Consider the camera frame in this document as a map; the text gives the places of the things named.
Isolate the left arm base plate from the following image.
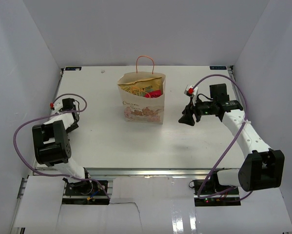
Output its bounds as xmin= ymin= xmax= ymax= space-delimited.
xmin=62 ymin=180 xmax=109 ymax=205

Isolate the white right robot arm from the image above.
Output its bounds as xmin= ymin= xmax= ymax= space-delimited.
xmin=178 ymin=84 xmax=285 ymax=195

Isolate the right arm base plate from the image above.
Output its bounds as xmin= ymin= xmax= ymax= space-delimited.
xmin=193 ymin=179 xmax=241 ymax=207

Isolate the yellow kettle chips bag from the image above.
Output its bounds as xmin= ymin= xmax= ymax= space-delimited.
xmin=119 ymin=77 xmax=163 ymax=97

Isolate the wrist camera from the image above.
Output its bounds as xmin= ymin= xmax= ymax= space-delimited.
xmin=50 ymin=102 xmax=63 ymax=114
xmin=184 ymin=84 xmax=198 ymax=105

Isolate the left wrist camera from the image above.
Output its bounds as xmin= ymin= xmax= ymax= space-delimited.
xmin=50 ymin=102 xmax=63 ymax=114

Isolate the blue label left corner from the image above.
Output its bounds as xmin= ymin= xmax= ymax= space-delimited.
xmin=65 ymin=67 xmax=82 ymax=71

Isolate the red snack wrapper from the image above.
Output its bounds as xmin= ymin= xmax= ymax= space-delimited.
xmin=144 ymin=90 xmax=162 ymax=98

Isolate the blue label corner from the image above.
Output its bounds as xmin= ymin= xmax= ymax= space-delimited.
xmin=65 ymin=67 xmax=82 ymax=71
xmin=210 ymin=66 xmax=227 ymax=70

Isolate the beige cream bear paper bag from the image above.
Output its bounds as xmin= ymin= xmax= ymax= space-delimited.
xmin=117 ymin=63 xmax=166 ymax=124

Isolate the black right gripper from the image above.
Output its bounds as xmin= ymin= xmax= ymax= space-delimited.
xmin=179 ymin=96 xmax=216 ymax=126

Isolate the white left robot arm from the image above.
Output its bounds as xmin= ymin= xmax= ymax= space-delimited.
xmin=32 ymin=98 xmax=93 ymax=195

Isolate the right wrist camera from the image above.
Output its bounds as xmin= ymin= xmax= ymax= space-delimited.
xmin=184 ymin=84 xmax=198 ymax=105

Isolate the aluminium table rail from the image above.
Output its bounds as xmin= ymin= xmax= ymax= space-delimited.
xmin=33 ymin=167 xmax=244 ymax=177

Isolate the blue label right corner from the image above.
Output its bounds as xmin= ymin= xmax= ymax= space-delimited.
xmin=210 ymin=66 xmax=227 ymax=70

